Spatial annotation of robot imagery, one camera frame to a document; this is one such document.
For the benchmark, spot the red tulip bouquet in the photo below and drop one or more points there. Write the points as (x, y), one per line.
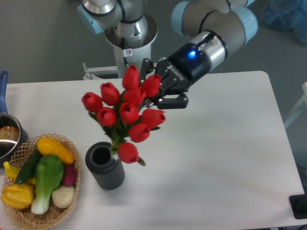
(120, 114)

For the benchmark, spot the green cucumber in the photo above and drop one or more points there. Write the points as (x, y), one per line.
(27, 170)

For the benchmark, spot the white garlic bulb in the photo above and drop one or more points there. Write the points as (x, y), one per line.
(63, 196)

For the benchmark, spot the yellow bell pepper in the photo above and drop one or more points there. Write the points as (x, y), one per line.
(18, 196)

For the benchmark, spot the white frame at right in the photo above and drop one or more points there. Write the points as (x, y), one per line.
(299, 107)

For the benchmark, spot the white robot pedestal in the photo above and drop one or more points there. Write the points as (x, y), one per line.
(131, 42)

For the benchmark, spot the black device at table edge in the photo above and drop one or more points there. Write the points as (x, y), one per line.
(299, 206)

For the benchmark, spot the green bok choy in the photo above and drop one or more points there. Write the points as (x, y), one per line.
(48, 175)

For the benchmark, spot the blue handled saucepan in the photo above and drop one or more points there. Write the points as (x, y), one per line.
(12, 134)

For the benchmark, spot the woven wicker basket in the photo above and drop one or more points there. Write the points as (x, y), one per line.
(24, 219)

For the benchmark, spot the small yellow gourd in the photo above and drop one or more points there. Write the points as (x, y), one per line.
(12, 173)

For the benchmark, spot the blue plastic bag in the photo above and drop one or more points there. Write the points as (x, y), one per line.
(287, 15)

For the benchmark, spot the yellow squash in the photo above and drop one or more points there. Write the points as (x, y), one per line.
(51, 146)

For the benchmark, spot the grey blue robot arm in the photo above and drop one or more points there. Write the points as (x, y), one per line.
(217, 29)

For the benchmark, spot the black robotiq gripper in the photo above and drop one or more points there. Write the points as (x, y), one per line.
(178, 72)

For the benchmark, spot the dark grey ribbed vase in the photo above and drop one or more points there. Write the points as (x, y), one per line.
(107, 171)

